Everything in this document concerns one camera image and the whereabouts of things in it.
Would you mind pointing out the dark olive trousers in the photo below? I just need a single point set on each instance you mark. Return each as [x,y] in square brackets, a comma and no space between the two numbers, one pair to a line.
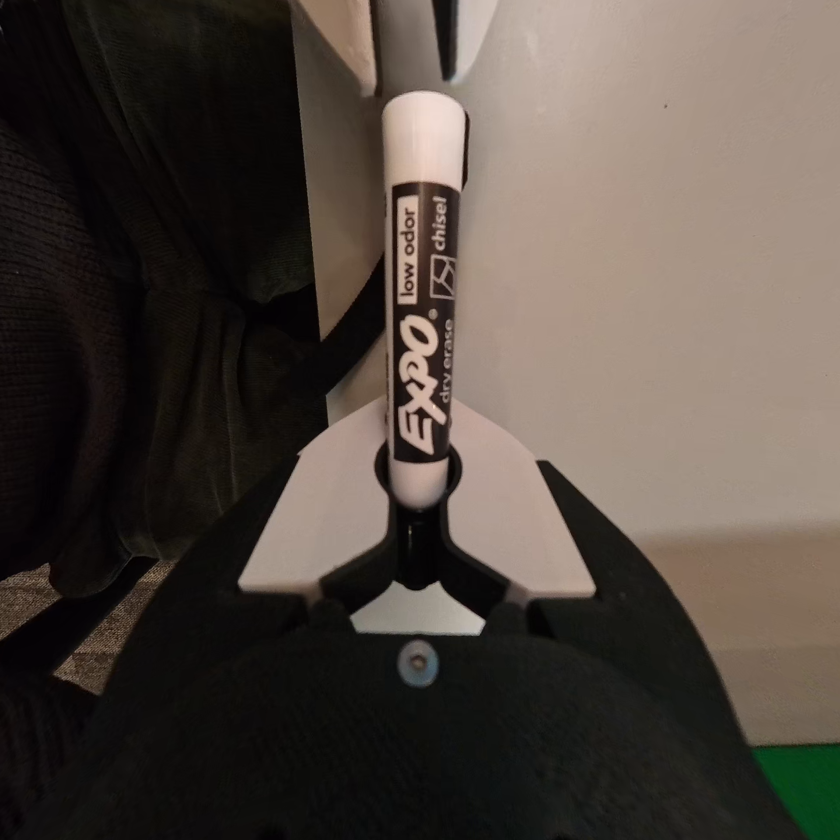
[197,164]

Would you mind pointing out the black dry erase marker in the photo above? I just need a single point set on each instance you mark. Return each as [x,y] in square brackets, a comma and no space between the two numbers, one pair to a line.
[423,262]

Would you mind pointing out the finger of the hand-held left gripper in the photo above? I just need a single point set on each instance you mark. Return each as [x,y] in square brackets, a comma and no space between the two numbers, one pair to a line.
[476,33]
[371,46]

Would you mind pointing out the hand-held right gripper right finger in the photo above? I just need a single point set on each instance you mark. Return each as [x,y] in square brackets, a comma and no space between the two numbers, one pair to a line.
[531,525]

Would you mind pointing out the green cloth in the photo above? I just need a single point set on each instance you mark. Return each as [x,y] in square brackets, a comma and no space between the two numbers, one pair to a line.
[800,800]

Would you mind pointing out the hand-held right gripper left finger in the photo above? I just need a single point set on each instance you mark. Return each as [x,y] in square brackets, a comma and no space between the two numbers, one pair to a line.
[295,525]

